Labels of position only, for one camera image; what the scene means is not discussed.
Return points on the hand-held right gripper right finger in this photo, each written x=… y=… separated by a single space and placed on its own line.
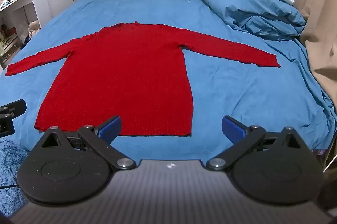
x=232 y=129

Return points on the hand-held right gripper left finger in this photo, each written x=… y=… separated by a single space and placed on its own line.
x=110 y=128

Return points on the red knit sweater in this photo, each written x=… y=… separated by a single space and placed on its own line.
x=126 y=76

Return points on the blue bed sheet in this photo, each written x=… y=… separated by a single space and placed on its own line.
x=244 y=87

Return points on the blue fluffy rug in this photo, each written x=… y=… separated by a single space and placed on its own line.
x=10 y=160

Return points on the white desk with shelves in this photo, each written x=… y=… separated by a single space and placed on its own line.
x=25 y=1

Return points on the blue duvet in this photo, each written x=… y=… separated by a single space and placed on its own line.
x=244 y=8

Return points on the beige curtain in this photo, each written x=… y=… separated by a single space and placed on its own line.
x=318 y=2

